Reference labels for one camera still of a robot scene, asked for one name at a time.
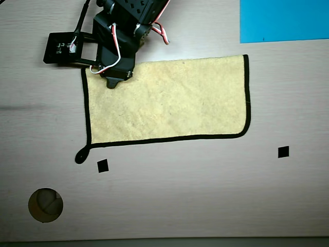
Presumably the blue sheet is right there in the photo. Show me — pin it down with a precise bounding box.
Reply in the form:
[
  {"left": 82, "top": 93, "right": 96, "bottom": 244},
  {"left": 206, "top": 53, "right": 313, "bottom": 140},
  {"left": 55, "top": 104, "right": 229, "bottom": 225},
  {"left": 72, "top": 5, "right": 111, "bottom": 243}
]
[{"left": 240, "top": 0, "right": 329, "bottom": 44}]

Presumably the yellow towel with black trim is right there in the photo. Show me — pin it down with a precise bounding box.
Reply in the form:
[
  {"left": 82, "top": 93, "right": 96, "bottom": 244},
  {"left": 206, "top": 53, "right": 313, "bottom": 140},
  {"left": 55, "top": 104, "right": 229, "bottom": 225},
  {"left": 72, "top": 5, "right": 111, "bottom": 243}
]
[{"left": 75, "top": 54, "right": 251, "bottom": 165}]

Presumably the round table cable hole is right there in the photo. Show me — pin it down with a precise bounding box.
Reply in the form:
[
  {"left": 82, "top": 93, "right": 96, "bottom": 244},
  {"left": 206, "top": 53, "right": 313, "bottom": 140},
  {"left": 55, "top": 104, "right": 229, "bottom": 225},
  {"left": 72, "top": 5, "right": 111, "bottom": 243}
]
[{"left": 28, "top": 187, "right": 64, "bottom": 223}]

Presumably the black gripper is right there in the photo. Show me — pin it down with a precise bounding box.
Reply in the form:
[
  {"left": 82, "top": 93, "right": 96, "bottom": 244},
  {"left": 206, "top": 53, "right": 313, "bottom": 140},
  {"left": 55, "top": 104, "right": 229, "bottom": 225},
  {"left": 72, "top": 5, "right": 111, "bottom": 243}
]
[{"left": 93, "top": 11, "right": 137, "bottom": 90}]

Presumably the white red servo cable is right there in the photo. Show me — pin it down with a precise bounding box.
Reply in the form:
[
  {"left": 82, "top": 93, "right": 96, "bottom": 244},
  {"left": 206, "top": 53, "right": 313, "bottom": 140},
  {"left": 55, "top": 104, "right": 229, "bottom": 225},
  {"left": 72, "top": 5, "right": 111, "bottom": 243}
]
[
  {"left": 151, "top": 22, "right": 171, "bottom": 46},
  {"left": 89, "top": 22, "right": 122, "bottom": 75}
]

